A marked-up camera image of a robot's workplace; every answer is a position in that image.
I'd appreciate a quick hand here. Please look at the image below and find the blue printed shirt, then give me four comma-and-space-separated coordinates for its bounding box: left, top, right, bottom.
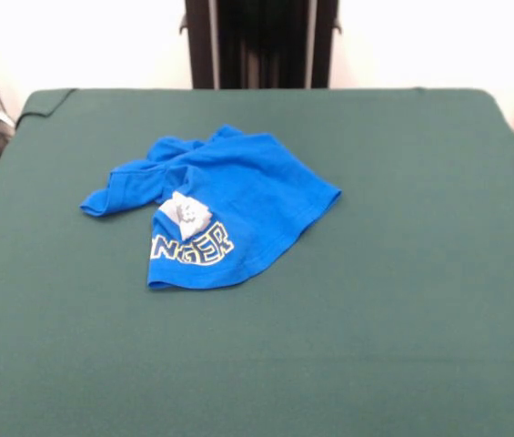
78, 124, 344, 292

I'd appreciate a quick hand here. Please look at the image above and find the dark green table cloth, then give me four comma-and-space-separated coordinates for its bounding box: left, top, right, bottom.
0, 87, 514, 437

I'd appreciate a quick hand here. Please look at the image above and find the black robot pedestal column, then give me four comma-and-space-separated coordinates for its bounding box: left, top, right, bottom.
178, 0, 343, 91

